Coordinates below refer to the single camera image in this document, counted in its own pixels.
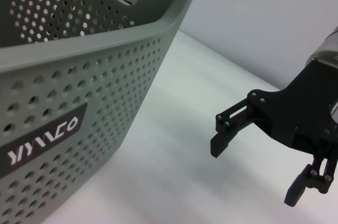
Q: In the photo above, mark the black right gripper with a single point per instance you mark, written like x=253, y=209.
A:
x=303, y=110

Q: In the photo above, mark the grey-green perforated storage bin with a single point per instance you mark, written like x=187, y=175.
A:
x=79, y=57

